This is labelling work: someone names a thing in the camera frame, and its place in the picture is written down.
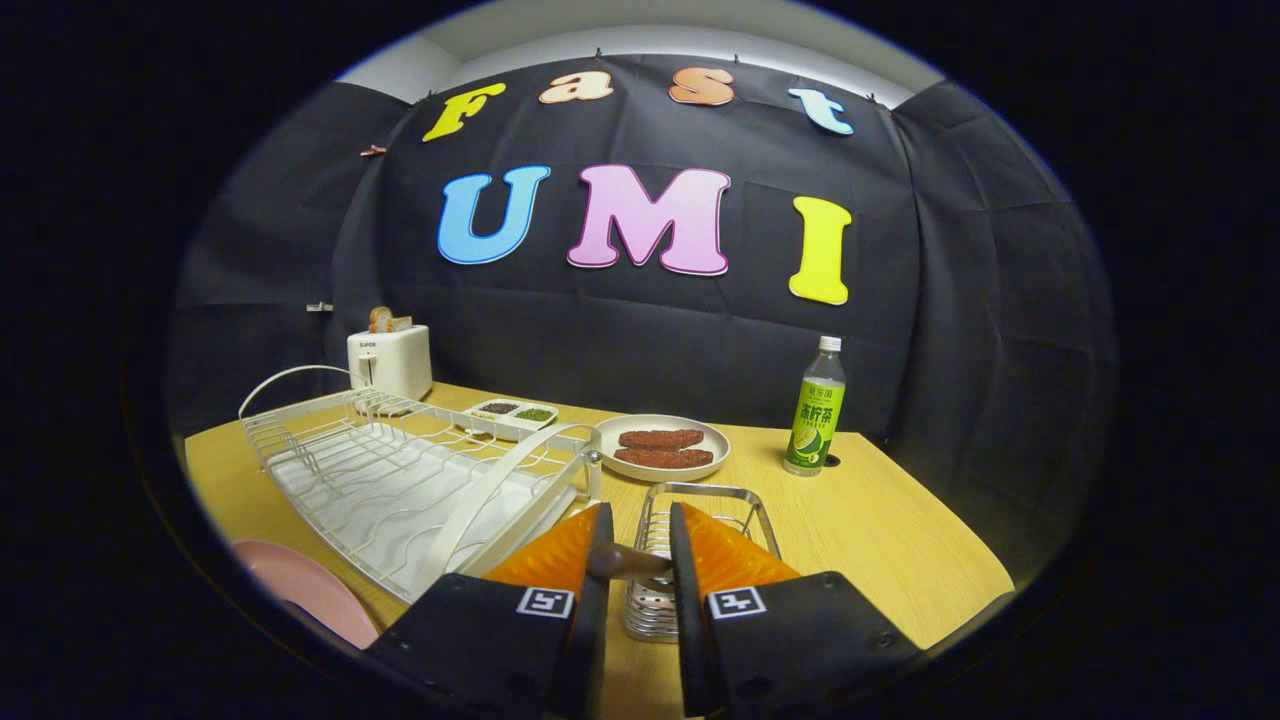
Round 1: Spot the green label drink bottle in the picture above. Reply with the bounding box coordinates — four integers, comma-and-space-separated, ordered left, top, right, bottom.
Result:
783, 336, 847, 477

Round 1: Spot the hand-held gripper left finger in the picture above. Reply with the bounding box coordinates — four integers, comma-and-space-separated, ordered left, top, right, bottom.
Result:
365, 502, 615, 719

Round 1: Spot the metal spoon with dark handle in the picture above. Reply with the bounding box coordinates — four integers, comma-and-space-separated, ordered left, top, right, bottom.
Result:
586, 543, 676, 583

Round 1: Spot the pink plate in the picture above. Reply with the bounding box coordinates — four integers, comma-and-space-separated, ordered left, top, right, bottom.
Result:
232, 540, 381, 651

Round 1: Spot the white wire dish rack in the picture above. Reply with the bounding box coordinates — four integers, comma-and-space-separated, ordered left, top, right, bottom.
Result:
238, 365, 604, 605

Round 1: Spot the red-brown meat piece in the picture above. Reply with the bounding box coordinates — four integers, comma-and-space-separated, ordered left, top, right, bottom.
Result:
618, 429, 705, 451
614, 447, 715, 470

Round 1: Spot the white divided dish with beans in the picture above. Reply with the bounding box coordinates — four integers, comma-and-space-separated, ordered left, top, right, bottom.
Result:
465, 399, 559, 442

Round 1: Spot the white round plate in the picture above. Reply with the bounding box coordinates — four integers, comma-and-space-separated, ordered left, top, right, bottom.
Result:
594, 414, 732, 483

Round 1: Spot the black backdrop cloth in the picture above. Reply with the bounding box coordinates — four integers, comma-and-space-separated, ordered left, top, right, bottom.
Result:
168, 52, 1116, 586

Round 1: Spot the metal wire basket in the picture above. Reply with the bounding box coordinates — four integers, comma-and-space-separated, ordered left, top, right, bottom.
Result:
624, 482, 783, 643

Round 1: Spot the white toaster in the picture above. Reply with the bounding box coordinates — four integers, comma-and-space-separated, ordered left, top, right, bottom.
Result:
347, 324, 434, 403

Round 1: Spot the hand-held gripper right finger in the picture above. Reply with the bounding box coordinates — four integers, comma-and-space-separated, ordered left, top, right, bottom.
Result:
668, 502, 923, 719

